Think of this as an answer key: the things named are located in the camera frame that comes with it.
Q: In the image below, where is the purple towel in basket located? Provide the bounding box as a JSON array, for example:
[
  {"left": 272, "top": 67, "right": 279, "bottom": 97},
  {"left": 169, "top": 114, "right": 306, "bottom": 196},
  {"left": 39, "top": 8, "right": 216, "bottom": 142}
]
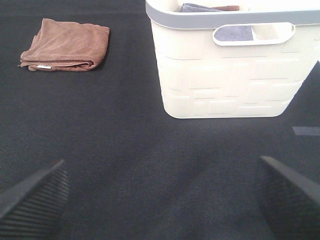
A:
[{"left": 180, "top": 3, "right": 254, "bottom": 42}]

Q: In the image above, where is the black table cloth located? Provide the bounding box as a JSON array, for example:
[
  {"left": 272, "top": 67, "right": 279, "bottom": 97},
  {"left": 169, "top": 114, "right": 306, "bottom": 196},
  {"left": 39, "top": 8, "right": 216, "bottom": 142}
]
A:
[{"left": 0, "top": 0, "right": 320, "bottom": 240}]

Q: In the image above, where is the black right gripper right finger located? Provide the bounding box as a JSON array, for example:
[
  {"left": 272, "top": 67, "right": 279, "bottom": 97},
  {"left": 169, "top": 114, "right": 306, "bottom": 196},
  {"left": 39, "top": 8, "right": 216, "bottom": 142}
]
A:
[{"left": 255, "top": 156, "right": 320, "bottom": 240}]

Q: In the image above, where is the white basket with grey rim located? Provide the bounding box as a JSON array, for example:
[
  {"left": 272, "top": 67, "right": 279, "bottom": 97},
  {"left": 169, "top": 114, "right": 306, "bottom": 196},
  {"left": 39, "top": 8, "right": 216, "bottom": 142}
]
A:
[{"left": 145, "top": 0, "right": 320, "bottom": 119}]

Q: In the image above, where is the brown towel in basket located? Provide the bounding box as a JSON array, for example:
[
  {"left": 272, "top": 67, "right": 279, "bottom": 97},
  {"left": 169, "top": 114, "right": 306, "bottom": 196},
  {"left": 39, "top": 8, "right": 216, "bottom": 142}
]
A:
[{"left": 213, "top": 5, "right": 240, "bottom": 12}]

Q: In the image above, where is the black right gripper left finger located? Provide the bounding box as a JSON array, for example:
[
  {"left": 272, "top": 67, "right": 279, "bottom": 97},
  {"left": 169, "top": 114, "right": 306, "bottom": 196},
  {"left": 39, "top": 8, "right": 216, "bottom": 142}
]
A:
[{"left": 0, "top": 159, "right": 69, "bottom": 240}]

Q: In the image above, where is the brown towel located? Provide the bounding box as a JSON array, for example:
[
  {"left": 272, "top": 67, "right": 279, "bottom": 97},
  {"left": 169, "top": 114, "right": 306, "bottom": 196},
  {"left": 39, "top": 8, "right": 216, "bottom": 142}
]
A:
[
  {"left": 213, "top": 5, "right": 240, "bottom": 12},
  {"left": 19, "top": 18, "right": 110, "bottom": 72}
]

